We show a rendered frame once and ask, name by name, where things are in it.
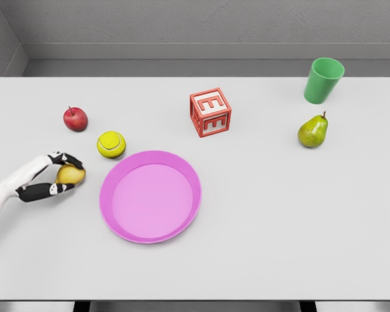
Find yellow lemon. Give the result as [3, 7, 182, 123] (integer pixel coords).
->
[55, 163, 86, 186]

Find pink round plate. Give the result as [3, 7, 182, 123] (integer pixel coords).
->
[99, 149, 203, 244]

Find yellow tennis ball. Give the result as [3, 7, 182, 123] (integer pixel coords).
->
[96, 130, 127, 160]

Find red apple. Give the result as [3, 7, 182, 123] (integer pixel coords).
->
[63, 106, 89, 133]

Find red letter block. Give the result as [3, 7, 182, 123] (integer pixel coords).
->
[189, 86, 233, 138]

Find green plastic cup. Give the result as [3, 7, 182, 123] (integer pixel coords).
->
[304, 57, 345, 105]

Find green pear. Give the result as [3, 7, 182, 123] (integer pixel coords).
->
[297, 110, 329, 149]

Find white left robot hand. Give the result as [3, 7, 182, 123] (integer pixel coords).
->
[0, 151, 84, 203]

